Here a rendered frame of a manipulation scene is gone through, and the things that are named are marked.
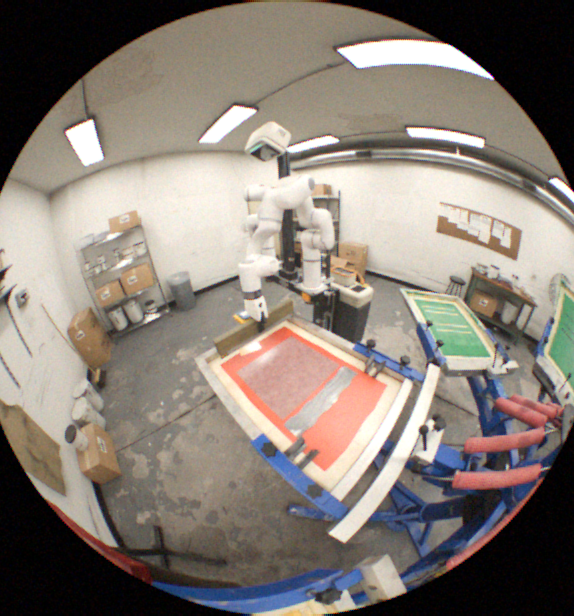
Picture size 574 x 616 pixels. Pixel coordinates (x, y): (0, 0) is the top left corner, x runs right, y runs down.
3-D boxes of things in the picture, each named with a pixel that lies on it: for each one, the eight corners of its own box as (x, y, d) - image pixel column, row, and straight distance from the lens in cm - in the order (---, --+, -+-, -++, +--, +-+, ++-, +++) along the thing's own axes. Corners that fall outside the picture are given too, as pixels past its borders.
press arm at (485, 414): (433, 318, 154) (435, 312, 152) (439, 319, 157) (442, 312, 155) (487, 499, 105) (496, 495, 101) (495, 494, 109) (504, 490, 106)
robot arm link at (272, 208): (291, 182, 88) (319, 178, 80) (283, 226, 83) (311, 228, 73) (264, 167, 78) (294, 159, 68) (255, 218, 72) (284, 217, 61)
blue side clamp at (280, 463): (254, 447, 66) (249, 441, 59) (265, 438, 66) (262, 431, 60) (324, 512, 63) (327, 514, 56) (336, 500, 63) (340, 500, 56)
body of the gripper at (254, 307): (268, 292, 68) (271, 317, 73) (252, 285, 75) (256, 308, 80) (251, 300, 64) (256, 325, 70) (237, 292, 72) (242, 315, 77)
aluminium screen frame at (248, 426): (197, 363, 93) (194, 358, 90) (284, 314, 111) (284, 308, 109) (328, 510, 62) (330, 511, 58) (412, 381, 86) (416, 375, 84)
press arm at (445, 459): (405, 453, 66) (413, 448, 62) (413, 437, 69) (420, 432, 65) (446, 473, 73) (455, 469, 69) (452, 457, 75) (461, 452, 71)
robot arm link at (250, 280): (263, 252, 75) (280, 255, 68) (266, 276, 78) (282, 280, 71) (233, 262, 66) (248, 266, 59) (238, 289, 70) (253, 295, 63)
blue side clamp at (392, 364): (349, 357, 87) (352, 346, 82) (355, 351, 90) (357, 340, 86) (408, 388, 85) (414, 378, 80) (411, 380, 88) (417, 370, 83)
